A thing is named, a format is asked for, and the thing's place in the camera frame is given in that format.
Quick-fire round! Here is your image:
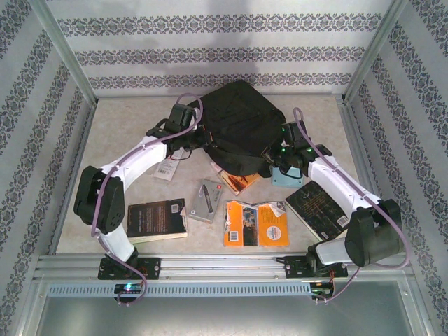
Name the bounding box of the light blue calculator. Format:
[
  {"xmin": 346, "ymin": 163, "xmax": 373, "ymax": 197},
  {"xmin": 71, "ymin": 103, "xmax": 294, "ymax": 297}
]
[{"xmin": 271, "ymin": 166, "xmax": 304, "ymax": 189}]

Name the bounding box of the black backpack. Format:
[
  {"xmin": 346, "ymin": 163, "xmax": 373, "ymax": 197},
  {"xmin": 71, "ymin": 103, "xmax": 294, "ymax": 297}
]
[{"xmin": 197, "ymin": 80, "xmax": 286, "ymax": 176}]

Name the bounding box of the small orange paperback book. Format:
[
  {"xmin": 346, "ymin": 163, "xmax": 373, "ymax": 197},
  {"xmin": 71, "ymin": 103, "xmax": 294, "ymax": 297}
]
[{"xmin": 218, "ymin": 170, "xmax": 262, "ymax": 196}]

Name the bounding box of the white red packaged card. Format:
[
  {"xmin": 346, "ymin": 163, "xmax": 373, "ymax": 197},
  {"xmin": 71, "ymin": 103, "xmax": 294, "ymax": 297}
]
[{"xmin": 153, "ymin": 153, "xmax": 185, "ymax": 181}]

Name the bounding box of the black book gold print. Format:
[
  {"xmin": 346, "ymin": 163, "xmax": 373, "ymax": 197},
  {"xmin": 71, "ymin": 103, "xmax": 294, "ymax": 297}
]
[{"xmin": 285, "ymin": 181, "xmax": 351, "ymax": 242}]

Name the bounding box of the grey marker pen box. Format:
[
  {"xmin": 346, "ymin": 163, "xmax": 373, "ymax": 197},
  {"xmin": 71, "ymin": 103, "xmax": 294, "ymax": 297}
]
[{"xmin": 188, "ymin": 178, "xmax": 224, "ymax": 223}]

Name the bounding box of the torn orange paperback book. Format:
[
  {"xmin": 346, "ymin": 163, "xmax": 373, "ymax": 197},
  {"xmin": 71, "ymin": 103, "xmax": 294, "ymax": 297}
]
[{"xmin": 223, "ymin": 199, "xmax": 291, "ymax": 248}]

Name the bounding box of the black paperback book white text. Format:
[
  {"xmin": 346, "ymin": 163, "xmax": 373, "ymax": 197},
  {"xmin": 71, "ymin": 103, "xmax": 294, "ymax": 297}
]
[{"xmin": 125, "ymin": 198, "xmax": 189, "ymax": 245}]

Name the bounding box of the right controller circuit board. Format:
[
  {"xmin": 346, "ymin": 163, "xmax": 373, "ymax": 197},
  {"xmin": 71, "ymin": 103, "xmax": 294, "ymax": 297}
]
[{"xmin": 310, "ymin": 281, "xmax": 335, "ymax": 299}]

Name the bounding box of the controller circuit board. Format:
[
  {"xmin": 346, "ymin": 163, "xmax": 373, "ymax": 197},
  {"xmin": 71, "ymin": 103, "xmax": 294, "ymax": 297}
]
[
  {"xmin": 310, "ymin": 281, "xmax": 335, "ymax": 299},
  {"xmin": 113, "ymin": 282, "xmax": 144, "ymax": 295}
]

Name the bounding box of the grey metal panel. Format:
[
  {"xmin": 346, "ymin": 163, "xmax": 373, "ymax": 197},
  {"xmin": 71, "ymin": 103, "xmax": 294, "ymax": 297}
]
[{"xmin": 20, "ymin": 278, "xmax": 430, "ymax": 336}]

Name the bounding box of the left controller circuit board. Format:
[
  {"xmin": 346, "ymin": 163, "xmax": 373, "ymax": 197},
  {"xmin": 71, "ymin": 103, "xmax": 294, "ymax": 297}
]
[{"xmin": 113, "ymin": 282, "xmax": 144, "ymax": 295}]

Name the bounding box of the aluminium back rail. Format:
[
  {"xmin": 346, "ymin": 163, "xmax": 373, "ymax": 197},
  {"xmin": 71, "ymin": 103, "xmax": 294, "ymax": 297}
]
[{"xmin": 93, "ymin": 91, "xmax": 347, "ymax": 102}]

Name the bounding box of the aluminium side rail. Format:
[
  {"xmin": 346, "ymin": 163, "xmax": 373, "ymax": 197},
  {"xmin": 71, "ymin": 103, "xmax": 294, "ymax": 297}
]
[
  {"xmin": 335, "ymin": 94, "xmax": 400, "ymax": 253},
  {"xmin": 47, "ymin": 97, "xmax": 99, "ymax": 256}
]

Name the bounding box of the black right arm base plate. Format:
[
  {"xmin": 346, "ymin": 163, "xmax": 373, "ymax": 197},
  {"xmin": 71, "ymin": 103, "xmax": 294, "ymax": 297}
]
[{"xmin": 283, "ymin": 255, "xmax": 349, "ymax": 280}]

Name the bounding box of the aluminium frame post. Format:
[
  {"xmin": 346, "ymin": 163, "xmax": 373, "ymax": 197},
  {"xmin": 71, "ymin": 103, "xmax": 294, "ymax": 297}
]
[
  {"xmin": 27, "ymin": 0, "xmax": 98, "ymax": 103},
  {"xmin": 342, "ymin": 0, "xmax": 411, "ymax": 103}
]

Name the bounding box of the aluminium mounting rail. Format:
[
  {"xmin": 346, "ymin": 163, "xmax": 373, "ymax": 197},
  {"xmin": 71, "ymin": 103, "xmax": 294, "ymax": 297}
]
[{"xmin": 33, "ymin": 253, "xmax": 412, "ymax": 281}]

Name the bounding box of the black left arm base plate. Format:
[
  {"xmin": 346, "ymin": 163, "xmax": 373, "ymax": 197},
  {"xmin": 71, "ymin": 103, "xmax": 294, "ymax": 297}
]
[{"xmin": 97, "ymin": 257, "xmax": 162, "ymax": 281}]

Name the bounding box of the grey slotted cable duct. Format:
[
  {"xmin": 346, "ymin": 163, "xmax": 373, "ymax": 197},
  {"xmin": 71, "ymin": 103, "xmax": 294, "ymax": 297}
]
[{"xmin": 47, "ymin": 282, "xmax": 312, "ymax": 297}]

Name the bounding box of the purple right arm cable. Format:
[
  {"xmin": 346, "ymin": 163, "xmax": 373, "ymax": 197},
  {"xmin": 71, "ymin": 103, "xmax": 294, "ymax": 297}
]
[{"xmin": 292, "ymin": 106, "xmax": 412, "ymax": 305}]

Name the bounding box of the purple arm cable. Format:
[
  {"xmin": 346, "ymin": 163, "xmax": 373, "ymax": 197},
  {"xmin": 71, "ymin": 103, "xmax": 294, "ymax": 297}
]
[
  {"xmin": 90, "ymin": 92, "xmax": 205, "ymax": 308},
  {"xmin": 292, "ymin": 106, "xmax": 412, "ymax": 305}
]

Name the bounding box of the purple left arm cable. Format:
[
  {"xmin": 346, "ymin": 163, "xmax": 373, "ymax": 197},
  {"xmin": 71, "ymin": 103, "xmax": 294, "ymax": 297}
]
[{"xmin": 90, "ymin": 92, "xmax": 205, "ymax": 308}]

